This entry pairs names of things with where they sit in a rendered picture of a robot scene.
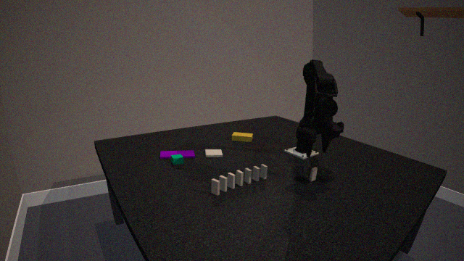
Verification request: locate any small green block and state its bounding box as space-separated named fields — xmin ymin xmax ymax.
xmin=170 ymin=154 xmax=183 ymax=165

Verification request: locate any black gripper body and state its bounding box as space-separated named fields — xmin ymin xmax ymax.
xmin=297 ymin=110 xmax=329 ymax=140

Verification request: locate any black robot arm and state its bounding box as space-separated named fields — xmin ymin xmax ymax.
xmin=297 ymin=60 xmax=344 ymax=138

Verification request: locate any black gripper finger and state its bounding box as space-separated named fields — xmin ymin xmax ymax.
xmin=299 ymin=138 xmax=317 ymax=157
xmin=321 ymin=133 xmax=332 ymax=153

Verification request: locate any yellow rectangular block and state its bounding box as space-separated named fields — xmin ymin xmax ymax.
xmin=232 ymin=132 xmax=253 ymax=142

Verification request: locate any purple rectangular block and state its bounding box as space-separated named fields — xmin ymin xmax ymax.
xmin=160 ymin=150 xmax=195 ymax=159

